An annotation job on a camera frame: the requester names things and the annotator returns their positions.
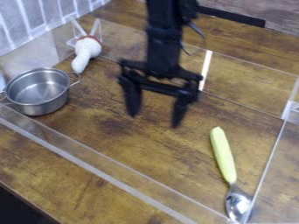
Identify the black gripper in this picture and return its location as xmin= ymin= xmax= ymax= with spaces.
xmin=119 ymin=26 xmax=203 ymax=128

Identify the green handled metal spoon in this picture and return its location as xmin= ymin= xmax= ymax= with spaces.
xmin=210 ymin=127 xmax=253 ymax=224

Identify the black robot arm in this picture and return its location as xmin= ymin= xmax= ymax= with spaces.
xmin=118 ymin=0 xmax=205 ymax=128

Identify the white toy mushroom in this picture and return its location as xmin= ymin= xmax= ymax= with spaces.
xmin=71 ymin=35 xmax=102 ymax=74

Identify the black bar on table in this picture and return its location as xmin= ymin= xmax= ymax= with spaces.
xmin=199 ymin=6 xmax=267 ymax=28

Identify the small steel pot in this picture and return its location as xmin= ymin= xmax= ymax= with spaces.
xmin=0 ymin=67 xmax=80 ymax=116

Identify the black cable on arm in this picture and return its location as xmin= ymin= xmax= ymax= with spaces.
xmin=179 ymin=17 xmax=209 ymax=56

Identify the clear acrylic enclosure wall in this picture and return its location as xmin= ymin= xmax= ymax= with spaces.
xmin=0 ymin=17 xmax=299 ymax=224

